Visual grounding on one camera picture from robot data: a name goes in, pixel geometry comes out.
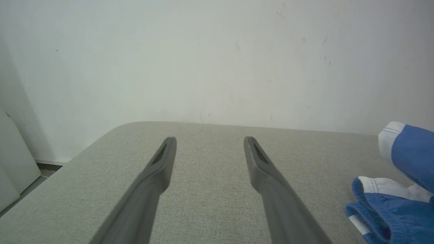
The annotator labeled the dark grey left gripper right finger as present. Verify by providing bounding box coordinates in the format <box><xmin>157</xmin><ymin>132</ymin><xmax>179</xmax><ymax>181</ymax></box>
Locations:
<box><xmin>243</xmin><ymin>136</ymin><xmax>333</xmax><ymax>244</ymax></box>

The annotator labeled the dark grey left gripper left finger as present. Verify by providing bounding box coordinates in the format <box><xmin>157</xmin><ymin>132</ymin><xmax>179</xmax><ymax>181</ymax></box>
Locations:
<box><xmin>89</xmin><ymin>136</ymin><xmax>177</xmax><ymax>244</ymax></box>

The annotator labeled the blue white-trimmed garment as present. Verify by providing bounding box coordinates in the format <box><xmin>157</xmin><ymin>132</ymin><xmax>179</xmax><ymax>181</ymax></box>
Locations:
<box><xmin>345</xmin><ymin>121</ymin><xmax>434</xmax><ymax>244</ymax></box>

